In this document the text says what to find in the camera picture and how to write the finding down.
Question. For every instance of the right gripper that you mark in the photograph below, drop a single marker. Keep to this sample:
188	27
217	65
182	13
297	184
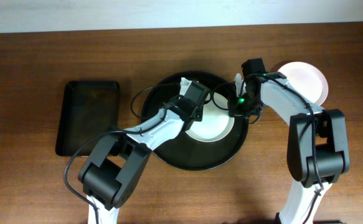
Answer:
239	111

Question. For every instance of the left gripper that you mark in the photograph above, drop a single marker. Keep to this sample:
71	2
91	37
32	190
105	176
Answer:
198	113

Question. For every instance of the white plate with ketchup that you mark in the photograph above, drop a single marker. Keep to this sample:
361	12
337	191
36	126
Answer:
216	123

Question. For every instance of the pink plate with ketchup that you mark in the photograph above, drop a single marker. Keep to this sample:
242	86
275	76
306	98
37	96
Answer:
308	80

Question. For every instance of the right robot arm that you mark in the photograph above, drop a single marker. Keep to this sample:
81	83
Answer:
317	150

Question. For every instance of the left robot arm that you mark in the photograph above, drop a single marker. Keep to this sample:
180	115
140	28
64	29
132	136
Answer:
114	167

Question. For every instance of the round black tray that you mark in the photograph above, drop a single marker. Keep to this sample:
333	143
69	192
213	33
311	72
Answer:
187	153

